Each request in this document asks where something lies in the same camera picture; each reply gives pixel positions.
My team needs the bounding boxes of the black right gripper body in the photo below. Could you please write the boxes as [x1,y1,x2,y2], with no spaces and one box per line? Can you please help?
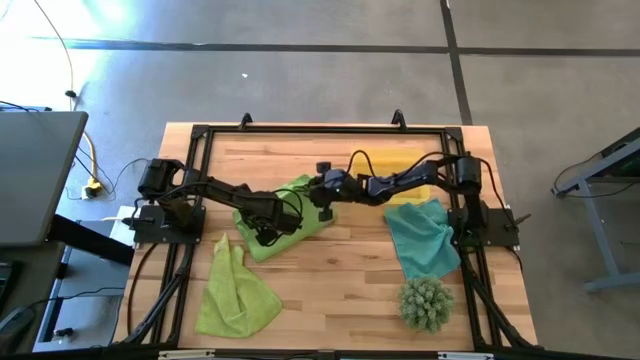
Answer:
[307,169,364,207]

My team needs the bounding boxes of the black aluminium table frame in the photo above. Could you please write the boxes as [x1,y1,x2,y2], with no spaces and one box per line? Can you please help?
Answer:
[113,122,541,354]

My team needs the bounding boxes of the lime microfiber towel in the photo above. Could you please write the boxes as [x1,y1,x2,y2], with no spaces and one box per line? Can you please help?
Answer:
[193,232,284,339]

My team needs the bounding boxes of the white power box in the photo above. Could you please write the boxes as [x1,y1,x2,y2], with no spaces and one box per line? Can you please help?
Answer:
[102,204,139,249]

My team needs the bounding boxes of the black desk beam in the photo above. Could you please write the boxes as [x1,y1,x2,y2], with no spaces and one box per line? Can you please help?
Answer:
[47,213,136,266]

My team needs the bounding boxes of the teal microfiber towel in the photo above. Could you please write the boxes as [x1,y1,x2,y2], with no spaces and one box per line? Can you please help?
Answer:
[383,198,462,280]

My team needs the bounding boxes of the yellow power cable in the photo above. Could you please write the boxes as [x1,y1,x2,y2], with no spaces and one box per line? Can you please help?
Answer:
[82,130,100,184]

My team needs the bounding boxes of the grey desk top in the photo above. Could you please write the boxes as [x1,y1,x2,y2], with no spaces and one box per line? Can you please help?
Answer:
[0,110,90,249]

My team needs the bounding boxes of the green microfiber towel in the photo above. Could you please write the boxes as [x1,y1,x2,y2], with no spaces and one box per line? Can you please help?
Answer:
[232,173,337,265]

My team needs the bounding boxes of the thin white cable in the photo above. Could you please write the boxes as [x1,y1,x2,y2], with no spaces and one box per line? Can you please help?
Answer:
[32,0,76,109]

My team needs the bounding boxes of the green artificial ball plant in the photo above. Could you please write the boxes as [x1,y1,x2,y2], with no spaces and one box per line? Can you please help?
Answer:
[398,275,456,335]

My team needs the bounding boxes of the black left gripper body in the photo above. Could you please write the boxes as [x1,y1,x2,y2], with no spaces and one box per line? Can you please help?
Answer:
[249,197,304,235]

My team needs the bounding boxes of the yellow plastic basket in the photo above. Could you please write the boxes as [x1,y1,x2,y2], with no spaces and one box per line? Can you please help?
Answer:
[352,147,434,206]

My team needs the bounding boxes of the black computer mouse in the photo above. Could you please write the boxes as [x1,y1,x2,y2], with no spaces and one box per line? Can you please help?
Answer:
[0,305,36,341]

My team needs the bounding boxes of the grey metal side table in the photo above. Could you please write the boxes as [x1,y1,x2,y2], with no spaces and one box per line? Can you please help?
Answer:
[552,127,640,294]

